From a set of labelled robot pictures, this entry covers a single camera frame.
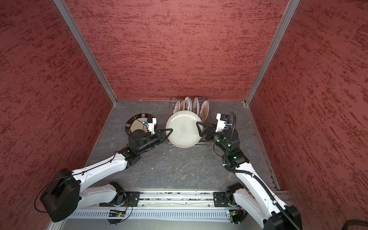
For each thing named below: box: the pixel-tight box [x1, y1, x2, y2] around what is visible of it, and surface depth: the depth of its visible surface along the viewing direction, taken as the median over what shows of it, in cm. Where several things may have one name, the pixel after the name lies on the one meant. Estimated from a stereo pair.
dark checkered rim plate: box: [125, 113, 153, 137], surface depth 109 cm
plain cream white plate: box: [165, 110, 202, 149], surface depth 77 cm
